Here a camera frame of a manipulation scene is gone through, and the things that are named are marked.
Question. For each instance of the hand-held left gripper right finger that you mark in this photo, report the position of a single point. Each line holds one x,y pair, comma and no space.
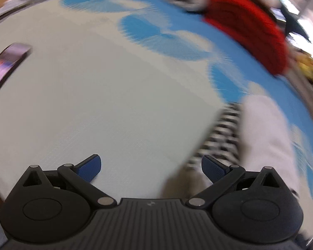
213,168

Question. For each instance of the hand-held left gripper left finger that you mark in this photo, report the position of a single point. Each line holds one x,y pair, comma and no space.
90,168

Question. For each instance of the black white striped shirt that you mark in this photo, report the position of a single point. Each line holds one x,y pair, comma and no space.
260,140

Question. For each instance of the blue white printed bed sheet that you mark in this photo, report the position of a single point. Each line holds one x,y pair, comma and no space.
99,88

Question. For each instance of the smartphone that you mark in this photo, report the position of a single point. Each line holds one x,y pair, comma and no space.
4,62

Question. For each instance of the yellow plush toy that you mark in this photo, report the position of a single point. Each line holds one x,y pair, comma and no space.
309,67

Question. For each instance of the red knit blanket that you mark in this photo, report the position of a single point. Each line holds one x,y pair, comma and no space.
250,28

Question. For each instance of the dark teal cloth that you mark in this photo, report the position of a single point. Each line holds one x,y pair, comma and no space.
293,23

